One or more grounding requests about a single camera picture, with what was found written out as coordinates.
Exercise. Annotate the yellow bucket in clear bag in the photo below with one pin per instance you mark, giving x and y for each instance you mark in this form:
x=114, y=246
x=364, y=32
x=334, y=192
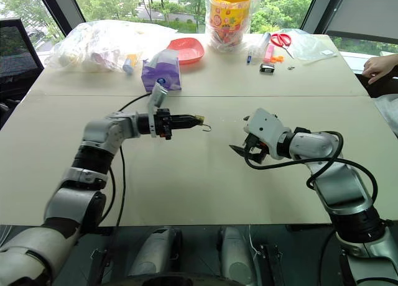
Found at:
x=228, y=18

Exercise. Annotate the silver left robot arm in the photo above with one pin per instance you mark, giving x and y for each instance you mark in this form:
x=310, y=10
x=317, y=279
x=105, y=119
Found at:
x=71, y=202

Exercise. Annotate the purple tissue pack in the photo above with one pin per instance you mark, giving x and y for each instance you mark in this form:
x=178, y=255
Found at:
x=161, y=73

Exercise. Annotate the blue pen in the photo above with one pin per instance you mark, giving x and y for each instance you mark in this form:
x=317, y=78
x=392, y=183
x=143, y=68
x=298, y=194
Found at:
x=249, y=57

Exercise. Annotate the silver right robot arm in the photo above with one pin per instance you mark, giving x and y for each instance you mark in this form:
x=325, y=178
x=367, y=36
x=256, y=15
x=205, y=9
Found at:
x=342, y=186

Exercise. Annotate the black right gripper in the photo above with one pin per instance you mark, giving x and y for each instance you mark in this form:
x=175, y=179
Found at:
x=255, y=146

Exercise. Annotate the bystander bare hand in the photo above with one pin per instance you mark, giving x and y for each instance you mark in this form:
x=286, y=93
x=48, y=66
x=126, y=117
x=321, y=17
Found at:
x=377, y=66

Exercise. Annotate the small metal hook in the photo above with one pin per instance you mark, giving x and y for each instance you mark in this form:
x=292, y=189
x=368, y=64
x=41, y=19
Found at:
x=200, y=118

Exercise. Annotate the large clear bag of items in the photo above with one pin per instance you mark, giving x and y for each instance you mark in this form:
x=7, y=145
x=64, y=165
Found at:
x=93, y=46

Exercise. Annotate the orange plastic piece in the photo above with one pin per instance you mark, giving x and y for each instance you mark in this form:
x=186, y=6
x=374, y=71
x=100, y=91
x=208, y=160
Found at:
x=277, y=59

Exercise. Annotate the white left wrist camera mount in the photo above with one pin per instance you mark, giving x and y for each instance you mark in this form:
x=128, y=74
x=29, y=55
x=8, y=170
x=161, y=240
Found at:
x=157, y=94

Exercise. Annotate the silver rounded robot leg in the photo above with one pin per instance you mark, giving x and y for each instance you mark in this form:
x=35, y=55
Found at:
x=236, y=255
x=155, y=251

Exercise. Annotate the clear plastic tube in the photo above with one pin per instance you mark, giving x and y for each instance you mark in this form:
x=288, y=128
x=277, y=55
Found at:
x=260, y=45

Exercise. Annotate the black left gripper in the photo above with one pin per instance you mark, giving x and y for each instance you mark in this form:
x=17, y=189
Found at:
x=163, y=121

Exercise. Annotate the small black box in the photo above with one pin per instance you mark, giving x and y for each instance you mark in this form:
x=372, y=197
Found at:
x=267, y=68

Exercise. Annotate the flat clear plastic bag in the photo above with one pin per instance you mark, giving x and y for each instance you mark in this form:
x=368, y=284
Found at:
x=311, y=46

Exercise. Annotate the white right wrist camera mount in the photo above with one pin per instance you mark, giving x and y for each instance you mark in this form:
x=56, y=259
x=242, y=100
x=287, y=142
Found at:
x=264, y=124

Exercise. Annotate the pink plastic block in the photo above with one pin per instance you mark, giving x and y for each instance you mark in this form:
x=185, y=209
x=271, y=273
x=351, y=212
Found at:
x=268, y=54

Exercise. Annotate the red plastic bowl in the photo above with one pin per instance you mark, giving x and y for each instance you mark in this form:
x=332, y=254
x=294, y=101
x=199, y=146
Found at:
x=188, y=49

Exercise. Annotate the black mesh office chair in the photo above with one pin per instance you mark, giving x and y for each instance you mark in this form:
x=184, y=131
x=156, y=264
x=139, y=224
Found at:
x=17, y=62

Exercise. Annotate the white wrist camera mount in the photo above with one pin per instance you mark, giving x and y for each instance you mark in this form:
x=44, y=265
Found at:
x=264, y=124
x=157, y=94

